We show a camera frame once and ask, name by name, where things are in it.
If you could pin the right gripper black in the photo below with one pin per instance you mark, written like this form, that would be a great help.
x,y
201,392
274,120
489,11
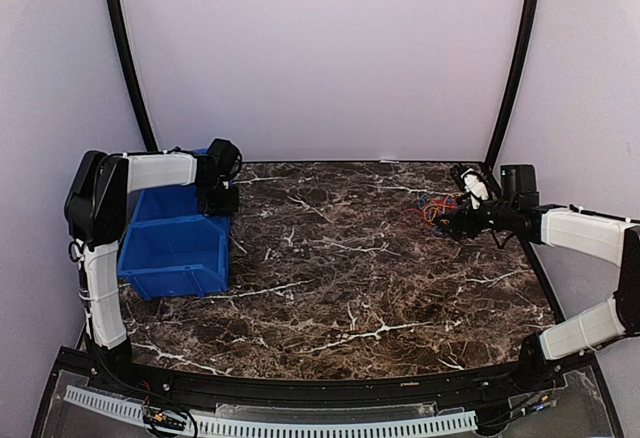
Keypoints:
x,y
456,217

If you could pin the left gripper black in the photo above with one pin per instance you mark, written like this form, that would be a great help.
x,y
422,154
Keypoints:
x,y
229,210

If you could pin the blue three-compartment plastic bin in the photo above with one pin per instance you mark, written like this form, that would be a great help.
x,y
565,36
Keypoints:
x,y
169,248

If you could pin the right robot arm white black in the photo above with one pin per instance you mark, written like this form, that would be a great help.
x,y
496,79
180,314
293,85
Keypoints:
x,y
517,211

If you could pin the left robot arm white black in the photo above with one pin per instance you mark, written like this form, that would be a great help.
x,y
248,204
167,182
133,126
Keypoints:
x,y
98,210

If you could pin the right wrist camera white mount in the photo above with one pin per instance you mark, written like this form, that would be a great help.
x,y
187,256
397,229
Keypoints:
x,y
472,184

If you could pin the black curved front rail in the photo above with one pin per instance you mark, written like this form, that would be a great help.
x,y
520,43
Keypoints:
x,y
481,387

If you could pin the left black frame post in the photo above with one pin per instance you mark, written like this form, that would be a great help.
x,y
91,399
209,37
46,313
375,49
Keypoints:
x,y
129,73

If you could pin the black frame post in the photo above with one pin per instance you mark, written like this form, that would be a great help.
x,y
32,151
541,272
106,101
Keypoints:
x,y
513,81
129,73

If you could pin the right black frame post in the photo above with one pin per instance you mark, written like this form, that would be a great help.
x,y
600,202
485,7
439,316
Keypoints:
x,y
513,81

